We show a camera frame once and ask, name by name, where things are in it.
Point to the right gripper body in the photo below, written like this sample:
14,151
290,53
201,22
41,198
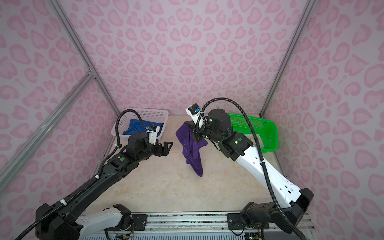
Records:
198,134

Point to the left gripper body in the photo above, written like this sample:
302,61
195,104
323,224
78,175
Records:
156,151

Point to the purple towel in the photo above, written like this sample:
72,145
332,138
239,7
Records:
191,149

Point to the blue towel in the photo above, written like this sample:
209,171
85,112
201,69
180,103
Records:
136,126

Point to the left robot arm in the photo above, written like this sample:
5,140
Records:
64,221

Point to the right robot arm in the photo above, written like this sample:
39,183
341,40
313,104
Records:
289,202

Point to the green plastic basket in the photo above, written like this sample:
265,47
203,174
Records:
265,129

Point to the left diagonal aluminium strut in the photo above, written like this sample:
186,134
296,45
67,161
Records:
18,161

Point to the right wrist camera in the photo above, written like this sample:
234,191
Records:
194,111

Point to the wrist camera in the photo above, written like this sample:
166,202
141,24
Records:
152,131
194,111

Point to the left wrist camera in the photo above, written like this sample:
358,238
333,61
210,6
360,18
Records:
152,131

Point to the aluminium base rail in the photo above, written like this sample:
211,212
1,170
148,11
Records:
192,226

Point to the left corner aluminium post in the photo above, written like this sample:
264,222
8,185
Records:
79,46

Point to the corner aluminium post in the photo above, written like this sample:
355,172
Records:
304,19
79,46

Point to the right corner aluminium post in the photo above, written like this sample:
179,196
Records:
304,19

